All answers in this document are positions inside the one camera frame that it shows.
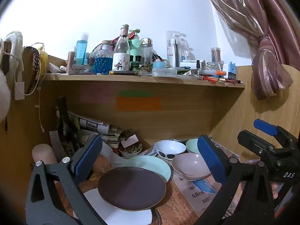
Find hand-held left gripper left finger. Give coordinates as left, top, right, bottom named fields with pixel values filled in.
left=25, top=134, right=105, bottom=225

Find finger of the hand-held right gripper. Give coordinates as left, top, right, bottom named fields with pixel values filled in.
left=254, top=119, right=285, bottom=141
left=237, top=130, right=260, bottom=152

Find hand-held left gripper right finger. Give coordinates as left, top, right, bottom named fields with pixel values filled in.
left=193, top=135, right=282, bottom=225

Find pale pink bowl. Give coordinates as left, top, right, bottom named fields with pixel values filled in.
left=172, top=153, right=212, bottom=181

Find light green bowl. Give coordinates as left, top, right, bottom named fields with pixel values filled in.
left=186, top=138, right=201, bottom=155

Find white bowl with black dots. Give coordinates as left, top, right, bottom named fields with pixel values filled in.
left=155, top=140, right=187, bottom=161

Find white plate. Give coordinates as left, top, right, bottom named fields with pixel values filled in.
left=82, top=187, right=153, bottom=225

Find dark brown plate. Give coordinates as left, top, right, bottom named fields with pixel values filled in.
left=98, top=166, right=167, bottom=212

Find light blue plate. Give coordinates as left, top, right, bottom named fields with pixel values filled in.
left=122, top=155, right=174, bottom=184

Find person's right hand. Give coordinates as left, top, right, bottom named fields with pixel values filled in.
left=271, top=182, right=280, bottom=200

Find white paper sheet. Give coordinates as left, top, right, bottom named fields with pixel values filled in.
left=101, top=141, right=155, bottom=167

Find colour newspaper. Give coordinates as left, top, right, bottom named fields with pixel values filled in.
left=173, top=139, right=242, bottom=216

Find stack of papers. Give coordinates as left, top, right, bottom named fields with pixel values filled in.
left=56, top=108, right=122, bottom=146

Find dark wine bottle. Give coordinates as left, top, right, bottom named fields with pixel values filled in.
left=57, top=96, right=81, bottom=158

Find small bowl of trinkets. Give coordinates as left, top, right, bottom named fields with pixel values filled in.
left=118, top=144, right=143, bottom=158

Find white mug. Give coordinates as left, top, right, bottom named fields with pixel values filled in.
left=31, top=144, right=57, bottom=165

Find white card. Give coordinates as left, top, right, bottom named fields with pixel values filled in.
left=121, top=133, right=139, bottom=148

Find brown printed paper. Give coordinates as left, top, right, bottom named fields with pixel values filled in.
left=55, top=153, right=197, bottom=225

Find pink sticky note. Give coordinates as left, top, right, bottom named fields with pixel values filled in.
left=78, top=82, right=110, bottom=104

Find blue and black box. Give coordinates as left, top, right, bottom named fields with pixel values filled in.
left=228, top=61, right=236, bottom=79

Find orange and green sticky notes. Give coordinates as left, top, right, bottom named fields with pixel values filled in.
left=116, top=97, right=162, bottom=111

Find green sticky note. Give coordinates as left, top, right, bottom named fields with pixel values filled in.
left=118, top=91, right=152, bottom=98

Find glass jar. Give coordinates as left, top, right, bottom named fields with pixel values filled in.
left=207, top=61, right=222, bottom=72

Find glitter tube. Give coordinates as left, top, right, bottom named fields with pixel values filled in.
left=210, top=47, right=221, bottom=64

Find black pen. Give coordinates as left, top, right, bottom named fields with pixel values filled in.
left=109, top=70, right=139, bottom=76

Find wooden shelf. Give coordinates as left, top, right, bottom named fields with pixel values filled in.
left=40, top=73, right=245, bottom=89

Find glass bottle of blue beads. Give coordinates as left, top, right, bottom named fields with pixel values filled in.
left=94, top=40, right=114, bottom=75

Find white box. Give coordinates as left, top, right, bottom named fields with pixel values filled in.
left=179, top=60, right=207, bottom=70

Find pink striped curtain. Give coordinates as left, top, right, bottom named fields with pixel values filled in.
left=201, top=0, right=300, bottom=100

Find clear plastic box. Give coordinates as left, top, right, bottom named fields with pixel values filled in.
left=152, top=68, right=178, bottom=77

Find white plush toy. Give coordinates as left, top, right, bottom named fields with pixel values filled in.
left=0, top=31, right=24, bottom=123

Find yellow object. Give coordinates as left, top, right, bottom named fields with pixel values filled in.
left=39, top=49, right=49, bottom=74

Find dark green small bottle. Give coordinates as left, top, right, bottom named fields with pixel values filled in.
left=130, top=55, right=143, bottom=71

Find brown beaded headband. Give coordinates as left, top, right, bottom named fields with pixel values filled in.
left=23, top=46, right=41, bottom=92

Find blue liquid bottle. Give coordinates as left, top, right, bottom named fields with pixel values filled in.
left=76, top=33, right=89, bottom=65

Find clear bottle with pink cap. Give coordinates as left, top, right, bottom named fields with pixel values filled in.
left=112, top=24, right=131, bottom=71

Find white pump bottle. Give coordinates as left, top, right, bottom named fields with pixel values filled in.
left=166, top=30, right=188, bottom=67

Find mint green pump bottle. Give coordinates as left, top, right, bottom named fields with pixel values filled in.
left=128, top=29, right=141, bottom=57

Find clear bottle with silver cap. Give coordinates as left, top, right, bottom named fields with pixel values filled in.
left=140, top=37, right=153, bottom=64

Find white cable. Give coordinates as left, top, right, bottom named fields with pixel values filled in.
left=35, top=75, right=46, bottom=133

